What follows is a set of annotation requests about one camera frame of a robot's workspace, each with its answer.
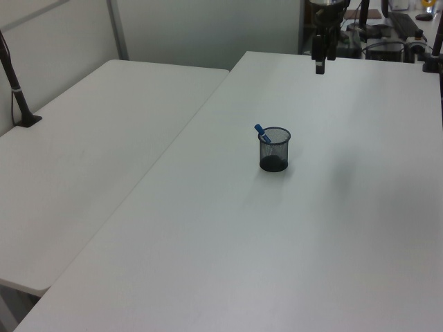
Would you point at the brown board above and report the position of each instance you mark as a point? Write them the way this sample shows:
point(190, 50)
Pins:
point(373, 14)

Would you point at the blue marker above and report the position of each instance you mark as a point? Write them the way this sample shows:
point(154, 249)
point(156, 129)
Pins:
point(260, 130)

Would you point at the black monitor pole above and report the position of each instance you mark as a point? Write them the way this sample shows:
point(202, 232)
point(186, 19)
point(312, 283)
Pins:
point(363, 17)

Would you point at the black mesh pen cup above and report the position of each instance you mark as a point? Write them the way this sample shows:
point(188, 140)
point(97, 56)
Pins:
point(274, 157)

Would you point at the black keyboard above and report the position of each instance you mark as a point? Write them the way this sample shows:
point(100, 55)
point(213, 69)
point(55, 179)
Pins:
point(403, 22)

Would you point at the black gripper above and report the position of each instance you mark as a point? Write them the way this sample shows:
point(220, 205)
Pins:
point(327, 15)

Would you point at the black computer mouse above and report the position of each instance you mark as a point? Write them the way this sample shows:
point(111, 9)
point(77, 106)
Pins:
point(424, 16)

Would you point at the black control box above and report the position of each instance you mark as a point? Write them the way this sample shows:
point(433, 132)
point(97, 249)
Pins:
point(386, 50)

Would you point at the black camera stand with base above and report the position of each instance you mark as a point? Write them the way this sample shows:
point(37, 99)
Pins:
point(15, 90)

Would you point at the grey partition frame post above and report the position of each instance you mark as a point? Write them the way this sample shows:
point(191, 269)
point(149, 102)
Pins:
point(117, 29)

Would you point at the small black knob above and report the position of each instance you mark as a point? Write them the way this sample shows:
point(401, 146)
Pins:
point(419, 34)

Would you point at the black clamped camera stand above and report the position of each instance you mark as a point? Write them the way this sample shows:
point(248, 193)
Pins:
point(435, 52)

